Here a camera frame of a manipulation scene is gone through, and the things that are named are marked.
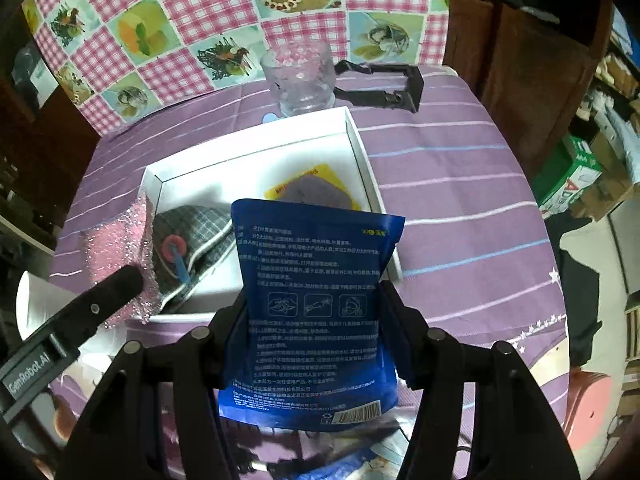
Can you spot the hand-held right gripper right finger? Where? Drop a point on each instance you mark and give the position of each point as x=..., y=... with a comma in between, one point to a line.
x=400, y=320

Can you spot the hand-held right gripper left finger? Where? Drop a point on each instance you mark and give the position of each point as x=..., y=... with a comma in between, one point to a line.
x=220, y=332

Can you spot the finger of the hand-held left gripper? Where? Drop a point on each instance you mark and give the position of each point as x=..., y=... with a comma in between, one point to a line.
x=115, y=285

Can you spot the pink glitter sponge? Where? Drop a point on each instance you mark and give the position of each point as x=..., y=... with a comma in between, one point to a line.
x=115, y=245

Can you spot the blue eye mask pouch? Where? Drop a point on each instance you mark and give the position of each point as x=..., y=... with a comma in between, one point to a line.
x=310, y=280

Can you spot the grey plaid fabric pouch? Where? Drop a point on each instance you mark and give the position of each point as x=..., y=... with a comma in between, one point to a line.
x=200, y=230

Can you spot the white cardboard box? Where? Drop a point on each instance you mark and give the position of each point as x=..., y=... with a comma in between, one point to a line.
x=300, y=155

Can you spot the white rolled paper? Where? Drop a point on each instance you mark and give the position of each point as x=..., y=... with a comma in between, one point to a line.
x=35, y=300

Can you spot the purple striped printed tablecloth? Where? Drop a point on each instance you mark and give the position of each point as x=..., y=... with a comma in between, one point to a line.
x=450, y=200

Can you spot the dark wooden cabinet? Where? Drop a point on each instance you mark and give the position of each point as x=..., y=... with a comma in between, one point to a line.
x=30, y=160
x=525, y=60

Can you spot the black cloth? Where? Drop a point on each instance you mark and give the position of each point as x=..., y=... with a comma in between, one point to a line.
x=580, y=300

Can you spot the pink plastic stool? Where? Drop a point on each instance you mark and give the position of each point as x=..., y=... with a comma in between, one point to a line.
x=590, y=405

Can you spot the small blue disc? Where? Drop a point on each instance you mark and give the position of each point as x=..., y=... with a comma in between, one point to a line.
x=271, y=118

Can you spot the green and white carton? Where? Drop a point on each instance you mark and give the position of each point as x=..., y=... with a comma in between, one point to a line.
x=575, y=170

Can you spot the black plastic clamp stand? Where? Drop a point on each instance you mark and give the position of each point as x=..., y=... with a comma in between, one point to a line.
x=412, y=85

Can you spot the clear glass cup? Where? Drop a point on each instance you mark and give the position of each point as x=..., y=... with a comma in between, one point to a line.
x=300, y=80

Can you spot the pink checkered printed cloth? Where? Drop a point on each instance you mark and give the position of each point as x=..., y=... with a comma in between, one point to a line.
x=150, y=10

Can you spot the cluttered storage shelf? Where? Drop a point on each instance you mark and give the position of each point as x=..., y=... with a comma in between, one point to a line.
x=615, y=85

